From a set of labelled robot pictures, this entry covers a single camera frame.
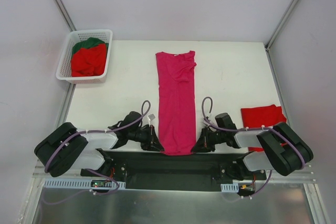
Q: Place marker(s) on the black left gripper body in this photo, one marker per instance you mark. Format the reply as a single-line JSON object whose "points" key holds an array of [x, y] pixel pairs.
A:
{"points": [[151, 137]]}

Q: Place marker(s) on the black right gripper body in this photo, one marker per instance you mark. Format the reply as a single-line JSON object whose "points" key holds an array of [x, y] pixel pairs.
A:
{"points": [[205, 139]]}

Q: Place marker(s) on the pink t shirt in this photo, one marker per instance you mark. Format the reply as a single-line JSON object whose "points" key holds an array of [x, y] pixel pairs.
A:
{"points": [[177, 112]]}

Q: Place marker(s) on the white perforated plastic basket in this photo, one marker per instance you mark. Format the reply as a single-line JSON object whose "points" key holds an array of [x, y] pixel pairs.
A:
{"points": [[64, 66]]}

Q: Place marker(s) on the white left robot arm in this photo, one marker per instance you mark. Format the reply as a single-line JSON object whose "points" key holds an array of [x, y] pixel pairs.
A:
{"points": [[69, 148]]}

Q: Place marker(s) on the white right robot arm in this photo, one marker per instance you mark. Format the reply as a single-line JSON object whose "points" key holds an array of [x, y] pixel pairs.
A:
{"points": [[283, 150]]}

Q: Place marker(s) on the folded red t shirt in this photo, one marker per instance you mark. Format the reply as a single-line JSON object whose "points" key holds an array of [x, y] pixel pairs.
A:
{"points": [[263, 115]]}

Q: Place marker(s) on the red t shirt in basket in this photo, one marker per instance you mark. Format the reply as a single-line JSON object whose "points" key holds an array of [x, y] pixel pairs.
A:
{"points": [[88, 62]]}

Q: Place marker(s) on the green t shirt in basket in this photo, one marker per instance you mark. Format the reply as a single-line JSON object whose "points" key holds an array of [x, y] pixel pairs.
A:
{"points": [[87, 44]]}

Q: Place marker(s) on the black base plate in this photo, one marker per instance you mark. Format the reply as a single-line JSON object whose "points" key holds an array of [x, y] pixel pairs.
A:
{"points": [[156, 171]]}

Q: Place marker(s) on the right aluminium frame post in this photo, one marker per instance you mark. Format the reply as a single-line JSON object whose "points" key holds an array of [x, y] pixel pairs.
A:
{"points": [[285, 17]]}

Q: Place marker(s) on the aluminium frame post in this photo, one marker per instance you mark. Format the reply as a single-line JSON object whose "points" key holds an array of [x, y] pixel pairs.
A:
{"points": [[65, 15], [285, 17]]}

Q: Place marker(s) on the left aluminium frame post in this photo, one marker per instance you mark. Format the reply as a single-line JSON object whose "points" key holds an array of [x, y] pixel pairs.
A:
{"points": [[65, 15]]}

